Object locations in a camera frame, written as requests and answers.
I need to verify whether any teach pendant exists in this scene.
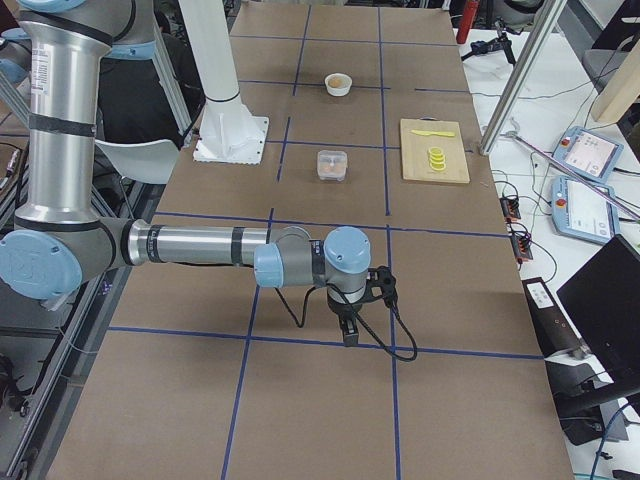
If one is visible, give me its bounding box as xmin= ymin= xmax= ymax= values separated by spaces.
xmin=552 ymin=126 xmax=624 ymax=184
xmin=551 ymin=176 xmax=621 ymax=245

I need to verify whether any upper teach pendant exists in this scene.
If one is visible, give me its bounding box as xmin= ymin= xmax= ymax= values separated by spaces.
xmin=552 ymin=126 xmax=624 ymax=184

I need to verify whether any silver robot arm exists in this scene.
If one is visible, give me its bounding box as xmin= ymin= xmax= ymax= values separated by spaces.
xmin=1 ymin=1 xmax=371 ymax=346

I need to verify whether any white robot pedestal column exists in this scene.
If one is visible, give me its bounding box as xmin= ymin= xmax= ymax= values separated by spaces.
xmin=179 ymin=0 xmax=269 ymax=165

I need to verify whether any yellow plastic knife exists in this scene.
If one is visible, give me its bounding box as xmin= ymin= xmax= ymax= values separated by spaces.
xmin=410 ymin=129 xmax=456 ymax=138

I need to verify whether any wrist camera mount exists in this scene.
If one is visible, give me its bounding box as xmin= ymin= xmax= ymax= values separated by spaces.
xmin=364 ymin=266 xmax=398 ymax=308

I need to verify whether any black laptop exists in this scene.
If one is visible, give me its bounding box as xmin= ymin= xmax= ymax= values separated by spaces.
xmin=557 ymin=234 xmax=639 ymax=378

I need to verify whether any black camera cable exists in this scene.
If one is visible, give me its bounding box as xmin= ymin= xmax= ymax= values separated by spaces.
xmin=275 ymin=279 xmax=419 ymax=363

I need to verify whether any wooden cutting board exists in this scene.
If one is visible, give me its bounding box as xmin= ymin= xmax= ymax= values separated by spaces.
xmin=400 ymin=119 xmax=470 ymax=184

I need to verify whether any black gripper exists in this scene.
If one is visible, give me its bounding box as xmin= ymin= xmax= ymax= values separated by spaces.
xmin=327 ymin=288 xmax=361 ymax=347

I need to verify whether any red fire extinguisher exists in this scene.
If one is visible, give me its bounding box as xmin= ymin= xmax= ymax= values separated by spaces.
xmin=456 ymin=0 xmax=480 ymax=45

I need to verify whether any black box with label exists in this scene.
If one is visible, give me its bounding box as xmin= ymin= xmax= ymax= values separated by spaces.
xmin=522 ymin=277 xmax=587 ymax=360

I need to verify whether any white ceramic bowl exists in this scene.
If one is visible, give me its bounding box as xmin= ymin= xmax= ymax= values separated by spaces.
xmin=324 ymin=72 xmax=352 ymax=97

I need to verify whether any orange electronics board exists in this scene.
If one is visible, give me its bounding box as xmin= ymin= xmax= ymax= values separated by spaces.
xmin=500 ymin=196 xmax=521 ymax=222

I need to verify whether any lower teach pendant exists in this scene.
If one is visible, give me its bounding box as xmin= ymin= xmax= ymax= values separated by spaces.
xmin=551 ymin=176 xmax=621 ymax=245

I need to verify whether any aluminium frame post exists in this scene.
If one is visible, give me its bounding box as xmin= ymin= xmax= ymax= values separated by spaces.
xmin=479 ymin=0 xmax=567 ymax=156

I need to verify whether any clear plastic egg box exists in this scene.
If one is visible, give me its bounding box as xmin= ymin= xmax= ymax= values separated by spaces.
xmin=316 ymin=150 xmax=348 ymax=182

